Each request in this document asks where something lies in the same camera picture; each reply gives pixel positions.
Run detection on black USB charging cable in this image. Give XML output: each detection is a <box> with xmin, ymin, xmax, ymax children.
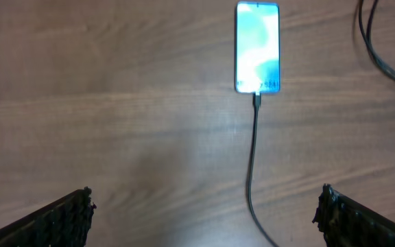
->
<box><xmin>246</xmin><ymin>0</ymin><xmax>395</xmax><ymax>247</ymax></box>

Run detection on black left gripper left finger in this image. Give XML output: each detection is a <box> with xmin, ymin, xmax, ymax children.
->
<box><xmin>0</xmin><ymin>187</ymin><xmax>96</xmax><ymax>247</ymax></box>

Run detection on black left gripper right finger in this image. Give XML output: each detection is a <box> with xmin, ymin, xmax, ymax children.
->
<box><xmin>313</xmin><ymin>184</ymin><xmax>395</xmax><ymax>247</ymax></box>

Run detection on blue Samsung Galaxy smartphone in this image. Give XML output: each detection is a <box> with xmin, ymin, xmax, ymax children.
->
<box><xmin>235</xmin><ymin>1</ymin><xmax>280</xmax><ymax>94</ymax></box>

